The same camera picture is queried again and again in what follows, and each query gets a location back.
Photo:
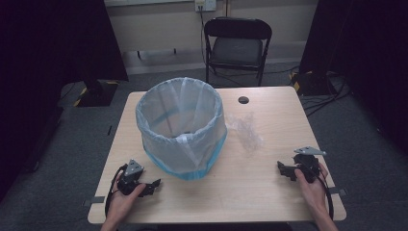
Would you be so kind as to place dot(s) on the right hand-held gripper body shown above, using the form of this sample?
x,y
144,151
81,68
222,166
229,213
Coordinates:
x,y
307,165

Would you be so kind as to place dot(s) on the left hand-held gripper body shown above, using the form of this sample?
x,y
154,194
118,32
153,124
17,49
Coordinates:
x,y
129,184

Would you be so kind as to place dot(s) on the person's left hand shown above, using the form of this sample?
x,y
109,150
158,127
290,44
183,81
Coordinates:
x,y
123,205

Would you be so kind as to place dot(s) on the person's right hand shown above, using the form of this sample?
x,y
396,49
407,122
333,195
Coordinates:
x,y
312,192

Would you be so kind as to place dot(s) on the blue trash bin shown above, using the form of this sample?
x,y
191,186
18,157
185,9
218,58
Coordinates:
x,y
192,171

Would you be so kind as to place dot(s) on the grey tape strip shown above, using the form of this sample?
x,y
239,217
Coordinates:
x,y
94,200
338,192

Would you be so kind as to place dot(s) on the crumpled clear plastic wrap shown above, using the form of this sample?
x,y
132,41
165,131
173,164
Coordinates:
x,y
247,131

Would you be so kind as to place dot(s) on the bin with blue bag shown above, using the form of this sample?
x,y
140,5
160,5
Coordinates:
x,y
179,112

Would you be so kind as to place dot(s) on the black round table grommet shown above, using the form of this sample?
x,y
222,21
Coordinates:
x,y
243,100

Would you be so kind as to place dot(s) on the stand base with striped tape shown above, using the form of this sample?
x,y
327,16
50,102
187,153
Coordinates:
x,y
93,93
312,84

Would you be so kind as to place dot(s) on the black curtain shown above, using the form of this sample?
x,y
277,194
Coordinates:
x,y
48,64
369,64

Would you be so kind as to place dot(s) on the black folding chair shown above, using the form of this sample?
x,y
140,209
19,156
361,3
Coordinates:
x,y
237,48

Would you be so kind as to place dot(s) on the white wall socket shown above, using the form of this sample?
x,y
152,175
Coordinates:
x,y
205,5

